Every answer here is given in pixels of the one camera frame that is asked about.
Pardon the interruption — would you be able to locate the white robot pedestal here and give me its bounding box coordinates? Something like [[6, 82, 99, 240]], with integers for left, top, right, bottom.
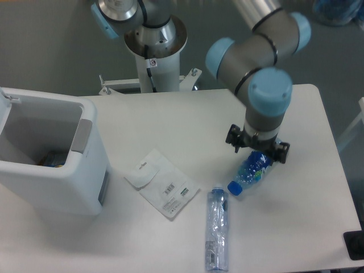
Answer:
[[124, 15, 188, 93]]

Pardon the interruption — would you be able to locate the blue plastic bag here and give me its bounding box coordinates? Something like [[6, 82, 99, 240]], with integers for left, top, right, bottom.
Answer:
[[312, 0, 363, 27]]

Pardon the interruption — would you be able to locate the white trash can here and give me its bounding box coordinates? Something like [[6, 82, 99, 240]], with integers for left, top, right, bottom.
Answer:
[[1, 88, 111, 215]]

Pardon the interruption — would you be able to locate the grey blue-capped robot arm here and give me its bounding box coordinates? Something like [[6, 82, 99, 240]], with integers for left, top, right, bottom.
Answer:
[[91, 1, 311, 163]]

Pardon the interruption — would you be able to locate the white plastic package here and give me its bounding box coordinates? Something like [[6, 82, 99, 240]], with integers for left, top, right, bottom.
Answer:
[[124, 149, 199, 220]]

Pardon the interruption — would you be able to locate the blue labelled plastic bottle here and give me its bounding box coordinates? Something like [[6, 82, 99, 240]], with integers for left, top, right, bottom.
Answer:
[[227, 150, 276, 196]]

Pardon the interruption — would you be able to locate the white metal base frame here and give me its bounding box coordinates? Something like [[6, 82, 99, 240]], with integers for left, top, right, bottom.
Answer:
[[98, 68, 202, 96]]

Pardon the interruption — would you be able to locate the clear crushed plastic bottle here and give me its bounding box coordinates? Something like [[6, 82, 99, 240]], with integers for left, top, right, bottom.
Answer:
[[205, 185, 229, 272]]

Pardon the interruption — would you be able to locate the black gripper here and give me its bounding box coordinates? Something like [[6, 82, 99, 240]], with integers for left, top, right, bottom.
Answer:
[[225, 124, 290, 164]]

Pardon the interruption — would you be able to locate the black device at table edge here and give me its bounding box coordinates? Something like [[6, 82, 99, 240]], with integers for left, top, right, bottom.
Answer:
[[343, 230, 363, 260]]

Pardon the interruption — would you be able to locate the trash inside can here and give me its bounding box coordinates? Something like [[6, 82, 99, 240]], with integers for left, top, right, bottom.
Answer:
[[38, 151, 68, 168]]

